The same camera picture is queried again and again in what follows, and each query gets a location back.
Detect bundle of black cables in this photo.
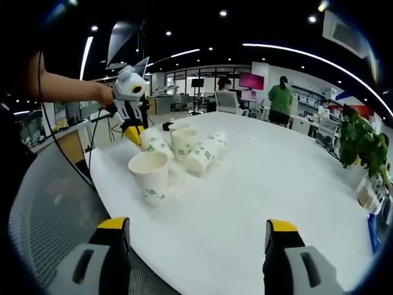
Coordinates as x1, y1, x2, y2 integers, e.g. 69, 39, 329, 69
88, 109, 122, 162

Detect ceiling air conditioner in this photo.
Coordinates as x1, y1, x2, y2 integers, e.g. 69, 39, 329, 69
322, 9, 371, 59

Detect white printed paper cup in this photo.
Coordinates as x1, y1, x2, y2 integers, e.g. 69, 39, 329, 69
128, 151, 171, 207
139, 128, 175, 161

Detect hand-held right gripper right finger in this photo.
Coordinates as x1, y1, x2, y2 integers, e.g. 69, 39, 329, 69
263, 218, 345, 295

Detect black monitor on stand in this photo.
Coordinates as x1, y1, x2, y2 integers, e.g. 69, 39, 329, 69
189, 78, 206, 116

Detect green potted plant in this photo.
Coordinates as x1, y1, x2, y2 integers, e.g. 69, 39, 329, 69
338, 110, 393, 187

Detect storage shelves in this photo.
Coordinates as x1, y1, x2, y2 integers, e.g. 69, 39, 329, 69
290, 84, 337, 110

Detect pink monitor screen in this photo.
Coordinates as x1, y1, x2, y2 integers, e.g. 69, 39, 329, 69
239, 72, 265, 91

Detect white swivel chair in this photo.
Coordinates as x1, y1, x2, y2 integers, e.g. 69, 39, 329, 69
214, 91, 241, 115

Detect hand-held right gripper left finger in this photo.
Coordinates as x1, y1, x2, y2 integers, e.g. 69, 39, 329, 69
63, 216, 132, 295

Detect grey hanging ceiling panel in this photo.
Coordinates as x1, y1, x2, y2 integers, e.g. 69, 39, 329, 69
105, 20, 146, 70

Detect long curved ceiling light strip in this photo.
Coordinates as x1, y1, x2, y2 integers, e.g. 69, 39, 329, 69
241, 42, 393, 114

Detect white table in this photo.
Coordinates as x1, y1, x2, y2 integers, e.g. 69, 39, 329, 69
88, 111, 378, 295

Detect group of round ceiling spotlights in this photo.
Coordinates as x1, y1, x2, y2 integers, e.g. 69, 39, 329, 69
61, 0, 331, 77

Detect straight ceiling light strip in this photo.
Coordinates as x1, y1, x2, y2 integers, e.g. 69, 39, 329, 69
146, 48, 201, 68
79, 36, 94, 81

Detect wooden cabinet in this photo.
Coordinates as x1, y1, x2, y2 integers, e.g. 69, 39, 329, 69
147, 96, 171, 116

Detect person's left hand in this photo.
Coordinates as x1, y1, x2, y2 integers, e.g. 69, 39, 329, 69
96, 84, 117, 112

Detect black laptop stand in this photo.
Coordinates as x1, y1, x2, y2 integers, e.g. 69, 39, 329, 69
139, 92, 149, 129

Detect glass jar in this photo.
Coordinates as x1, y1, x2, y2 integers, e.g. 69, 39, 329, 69
356, 177, 384, 210

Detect pile of white paper cups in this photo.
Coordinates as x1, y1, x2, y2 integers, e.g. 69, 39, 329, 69
168, 122, 228, 178

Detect blue packet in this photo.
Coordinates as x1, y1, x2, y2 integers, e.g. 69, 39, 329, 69
367, 213, 386, 254

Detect white laptop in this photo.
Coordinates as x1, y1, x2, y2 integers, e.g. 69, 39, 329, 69
131, 56, 150, 79

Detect white mesh office chair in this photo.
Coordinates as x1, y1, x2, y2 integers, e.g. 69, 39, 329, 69
8, 146, 173, 295

